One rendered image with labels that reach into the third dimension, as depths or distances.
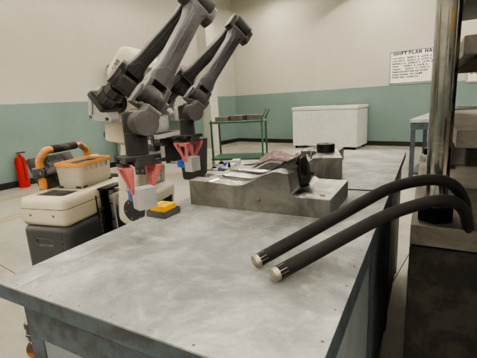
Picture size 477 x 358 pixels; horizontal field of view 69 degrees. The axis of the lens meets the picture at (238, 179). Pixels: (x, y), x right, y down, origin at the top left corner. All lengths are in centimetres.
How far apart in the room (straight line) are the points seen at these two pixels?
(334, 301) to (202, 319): 23
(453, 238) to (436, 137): 28
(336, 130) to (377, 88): 134
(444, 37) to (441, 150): 29
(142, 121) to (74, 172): 93
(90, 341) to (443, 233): 91
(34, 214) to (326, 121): 691
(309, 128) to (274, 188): 706
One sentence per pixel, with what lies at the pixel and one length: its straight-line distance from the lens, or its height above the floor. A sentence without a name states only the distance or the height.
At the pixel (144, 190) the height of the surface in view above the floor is 95.
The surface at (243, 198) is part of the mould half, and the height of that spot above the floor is 84.
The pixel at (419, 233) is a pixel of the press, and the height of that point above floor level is 76.
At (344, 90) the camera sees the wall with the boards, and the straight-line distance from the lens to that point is 870.
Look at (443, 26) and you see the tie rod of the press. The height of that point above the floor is 131.
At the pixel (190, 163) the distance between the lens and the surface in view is 131.
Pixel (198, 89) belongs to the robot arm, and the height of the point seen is 120.
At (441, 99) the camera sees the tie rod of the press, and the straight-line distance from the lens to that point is 109.
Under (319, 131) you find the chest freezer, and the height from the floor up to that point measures 40.
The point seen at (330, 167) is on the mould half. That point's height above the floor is 87.
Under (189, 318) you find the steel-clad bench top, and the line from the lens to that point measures 64.
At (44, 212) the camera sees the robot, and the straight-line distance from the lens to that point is 164.
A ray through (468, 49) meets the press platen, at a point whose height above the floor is 125.
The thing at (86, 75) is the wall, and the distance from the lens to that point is 720.
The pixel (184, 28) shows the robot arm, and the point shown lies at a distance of 105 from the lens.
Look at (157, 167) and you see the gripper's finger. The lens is 91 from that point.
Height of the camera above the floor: 115
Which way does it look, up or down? 13 degrees down
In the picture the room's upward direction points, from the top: 3 degrees counter-clockwise
